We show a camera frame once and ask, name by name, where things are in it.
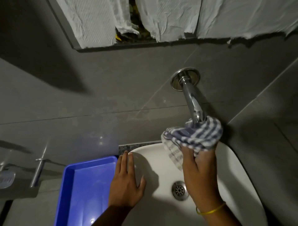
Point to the person's left hand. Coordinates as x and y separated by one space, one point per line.
124 186

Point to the wall mirror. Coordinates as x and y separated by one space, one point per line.
139 38

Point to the blue white checked cloth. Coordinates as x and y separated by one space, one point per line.
197 135

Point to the metal sink drain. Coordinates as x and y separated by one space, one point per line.
179 191

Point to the yellow wrist band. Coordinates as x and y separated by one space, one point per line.
213 211

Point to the blue plastic tray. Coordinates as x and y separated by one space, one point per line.
88 191

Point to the person's left thumb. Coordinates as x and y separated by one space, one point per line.
142 185

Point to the chrome soap dish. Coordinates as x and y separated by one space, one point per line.
6 179

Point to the person's right hand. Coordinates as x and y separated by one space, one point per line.
201 179

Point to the white paper towel sheet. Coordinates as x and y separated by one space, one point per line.
167 18
93 21
244 16

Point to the white ceramic sink basin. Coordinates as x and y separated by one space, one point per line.
232 181

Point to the chrome wall faucet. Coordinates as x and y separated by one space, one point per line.
189 93

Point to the person's left forearm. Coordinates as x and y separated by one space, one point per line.
111 216

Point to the person's left middle finger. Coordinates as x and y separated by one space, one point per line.
125 163

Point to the person's right thumb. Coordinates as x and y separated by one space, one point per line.
187 155

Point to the person's right forearm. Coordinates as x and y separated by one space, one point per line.
218 218

